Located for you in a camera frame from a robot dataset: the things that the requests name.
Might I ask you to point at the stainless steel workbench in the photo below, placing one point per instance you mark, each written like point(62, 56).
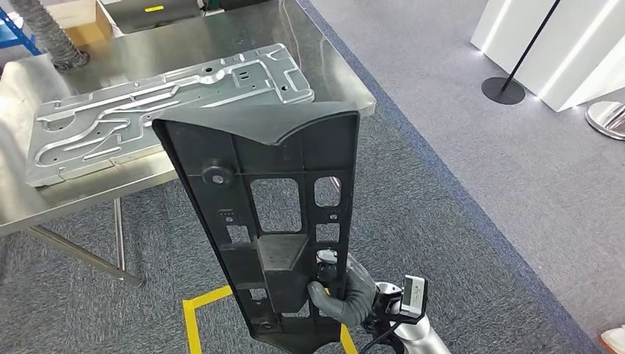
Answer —
point(195, 49)

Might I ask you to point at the black bag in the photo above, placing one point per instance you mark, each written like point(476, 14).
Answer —
point(244, 4)

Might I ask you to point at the small green box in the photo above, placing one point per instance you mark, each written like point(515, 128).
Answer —
point(210, 4)

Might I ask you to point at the white partition block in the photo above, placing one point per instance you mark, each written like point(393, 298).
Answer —
point(586, 49)

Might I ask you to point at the yellow floor tape square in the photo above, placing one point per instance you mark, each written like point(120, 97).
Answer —
point(190, 322)

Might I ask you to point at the brown cardboard box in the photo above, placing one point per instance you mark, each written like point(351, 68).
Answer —
point(83, 22)

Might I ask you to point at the stamped grey metal panel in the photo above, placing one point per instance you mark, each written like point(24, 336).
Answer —
point(122, 122)

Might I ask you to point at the black stanchion post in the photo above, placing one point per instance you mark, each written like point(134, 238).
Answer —
point(503, 91)

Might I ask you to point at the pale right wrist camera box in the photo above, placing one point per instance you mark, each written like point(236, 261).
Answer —
point(414, 295)

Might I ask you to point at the grey metal case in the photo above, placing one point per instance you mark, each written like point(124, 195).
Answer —
point(146, 22)

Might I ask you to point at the blue metal cart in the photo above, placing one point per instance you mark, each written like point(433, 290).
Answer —
point(17, 32)

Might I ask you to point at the small yellow label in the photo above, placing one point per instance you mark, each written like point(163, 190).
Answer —
point(154, 8)

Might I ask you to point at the person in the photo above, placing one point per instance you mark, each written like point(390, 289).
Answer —
point(616, 342)

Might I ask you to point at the chrome stanchion base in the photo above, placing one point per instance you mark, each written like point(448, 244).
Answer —
point(608, 119)

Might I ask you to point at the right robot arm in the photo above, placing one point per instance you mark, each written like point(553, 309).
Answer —
point(420, 342)

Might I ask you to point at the black plastic panel part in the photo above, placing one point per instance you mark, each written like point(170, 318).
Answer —
point(234, 156)

